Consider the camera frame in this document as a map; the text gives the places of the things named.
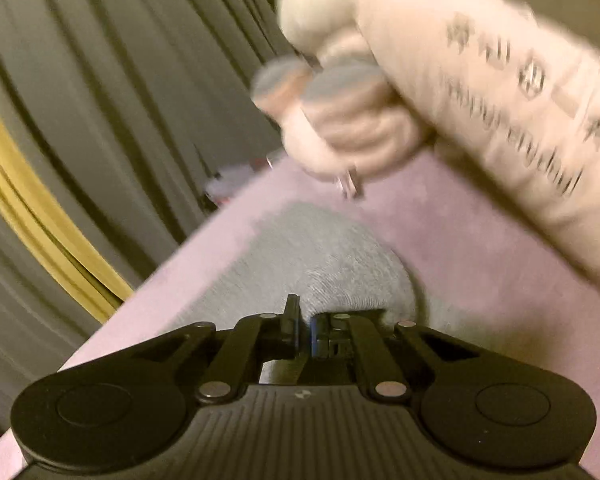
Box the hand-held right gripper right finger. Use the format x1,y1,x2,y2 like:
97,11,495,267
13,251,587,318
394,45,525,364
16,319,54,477
309,310,482,404

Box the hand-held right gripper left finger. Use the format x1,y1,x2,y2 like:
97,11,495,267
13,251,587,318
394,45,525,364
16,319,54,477
129,294,309,404

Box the grey pants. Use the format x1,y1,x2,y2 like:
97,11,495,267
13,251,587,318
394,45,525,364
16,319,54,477
250,201,431,388

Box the grey bag by curtain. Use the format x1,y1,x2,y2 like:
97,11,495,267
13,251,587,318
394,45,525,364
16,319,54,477
204,157,281,207

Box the pink blanket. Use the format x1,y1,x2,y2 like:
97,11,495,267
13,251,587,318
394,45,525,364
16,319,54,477
0,152,600,480

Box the grey curtain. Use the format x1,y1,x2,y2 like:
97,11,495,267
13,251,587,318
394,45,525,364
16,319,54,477
0,200,106,436
0,0,303,261

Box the yellow curtain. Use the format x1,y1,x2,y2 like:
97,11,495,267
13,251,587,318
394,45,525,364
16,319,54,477
0,84,135,325

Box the pink plush toy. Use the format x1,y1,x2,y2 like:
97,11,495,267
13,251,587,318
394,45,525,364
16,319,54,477
250,0,600,306

